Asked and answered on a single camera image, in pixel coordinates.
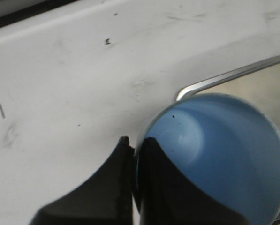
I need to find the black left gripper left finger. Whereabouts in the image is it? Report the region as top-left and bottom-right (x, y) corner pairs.
(30, 136), (134, 225)

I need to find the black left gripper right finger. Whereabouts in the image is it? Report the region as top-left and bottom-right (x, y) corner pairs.
(136, 138), (249, 225)

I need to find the light blue plastic cup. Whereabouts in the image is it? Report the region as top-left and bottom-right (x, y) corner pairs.
(134, 93), (280, 225)

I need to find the silver digital kitchen scale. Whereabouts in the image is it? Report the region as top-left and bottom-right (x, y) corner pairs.
(176, 55), (280, 102)

